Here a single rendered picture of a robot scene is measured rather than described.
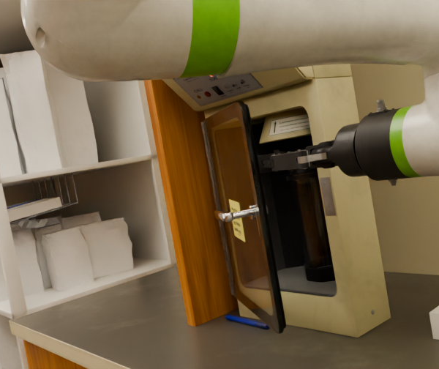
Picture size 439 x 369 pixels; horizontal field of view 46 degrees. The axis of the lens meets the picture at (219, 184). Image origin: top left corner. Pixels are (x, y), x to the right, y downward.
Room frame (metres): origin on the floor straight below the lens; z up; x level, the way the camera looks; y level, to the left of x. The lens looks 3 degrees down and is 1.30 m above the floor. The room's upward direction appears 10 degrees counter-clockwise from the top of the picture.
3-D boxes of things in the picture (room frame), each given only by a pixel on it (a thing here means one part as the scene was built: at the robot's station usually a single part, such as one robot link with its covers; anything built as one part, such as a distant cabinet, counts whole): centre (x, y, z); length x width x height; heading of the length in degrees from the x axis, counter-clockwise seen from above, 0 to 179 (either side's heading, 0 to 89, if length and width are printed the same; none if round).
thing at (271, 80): (1.01, -0.05, 1.46); 0.32 x 0.12 x 0.10; 40
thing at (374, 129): (0.70, -0.23, 1.28); 0.09 x 0.06 x 0.12; 130
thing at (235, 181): (1.01, -0.03, 1.19); 0.30 x 0.01 x 0.40; 13
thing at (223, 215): (0.93, -0.01, 1.20); 0.10 x 0.05 x 0.03; 13
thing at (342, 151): (0.76, -0.19, 1.28); 0.09 x 0.08 x 0.07; 40
